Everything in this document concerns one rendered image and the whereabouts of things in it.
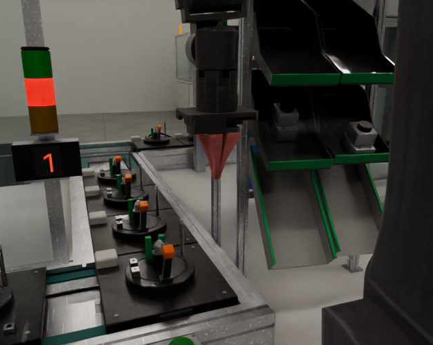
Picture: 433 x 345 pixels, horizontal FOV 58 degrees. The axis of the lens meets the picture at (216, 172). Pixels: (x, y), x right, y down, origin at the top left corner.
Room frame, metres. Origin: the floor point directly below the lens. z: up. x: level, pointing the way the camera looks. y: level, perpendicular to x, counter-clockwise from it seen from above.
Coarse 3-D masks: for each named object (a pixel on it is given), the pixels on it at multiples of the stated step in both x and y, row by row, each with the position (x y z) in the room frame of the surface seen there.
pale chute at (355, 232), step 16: (320, 176) 0.89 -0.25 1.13; (336, 176) 0.90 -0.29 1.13; (352, 176) 0.90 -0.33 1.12; (368, 176) 0.87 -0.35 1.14; (320, 192) 0.82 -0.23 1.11; (336, 192) 0.87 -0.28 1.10; (352, 192) 0.87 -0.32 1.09; (368, 192) 0.86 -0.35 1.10; (336, 208) 0.84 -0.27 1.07; (352, 208) 0.84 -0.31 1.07; (368, 208) 0.85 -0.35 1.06; (336, 224) 0.81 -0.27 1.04; (352, 224) 0.81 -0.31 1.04; (368, 224) 0.82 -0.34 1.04; (336, 240) 0.74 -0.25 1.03; (352, 240) 0.78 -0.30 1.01; (368, 240) 0.79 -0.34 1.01
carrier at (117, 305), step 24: (96, 264) 0.74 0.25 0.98; (120, 264) 0.76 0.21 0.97; (144, 264) 0.72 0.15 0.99; (192, 264) 0.72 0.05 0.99; (120, 288) 0.66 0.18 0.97; (144, 288) 0.64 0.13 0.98; (168, 288) 0.64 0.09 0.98; (192, 288) 0.66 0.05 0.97; (216, 288) 0.66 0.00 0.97; (120, 312) 0.59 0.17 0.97; (144, 312) 0.59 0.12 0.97; (168, 312) 0.59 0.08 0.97
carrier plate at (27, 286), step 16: (16, 272) 0.72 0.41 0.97; (32, 272) 0.72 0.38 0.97; (16, 288) 0.66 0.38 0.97; (32, 288) 0.66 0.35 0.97; (16, 304) 0.61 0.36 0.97; (32, 304) 0.61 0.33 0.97; (0, 320) 0.57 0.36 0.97; (16, 320) 0.57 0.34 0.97; (32, 320) 0.57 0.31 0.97; (0, 336) 0.53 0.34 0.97; (16, 336) 0.53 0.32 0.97; (32, 336) 0.53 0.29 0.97
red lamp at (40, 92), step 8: (32, 80) 0.73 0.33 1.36; (40, 80) 0.74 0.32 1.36; (48, 80) 0.75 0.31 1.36; (32, 88) 0.73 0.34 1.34; (40, 88) 0.73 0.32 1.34; (48, 88) 0.74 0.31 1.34; (32, 96) 0.73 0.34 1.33; (40, 96) 0.73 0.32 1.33; (48, 96) 0.74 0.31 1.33; (32, 104) 0.73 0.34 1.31; (40, 104) 0.73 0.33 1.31; (48, 104) 0.74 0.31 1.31
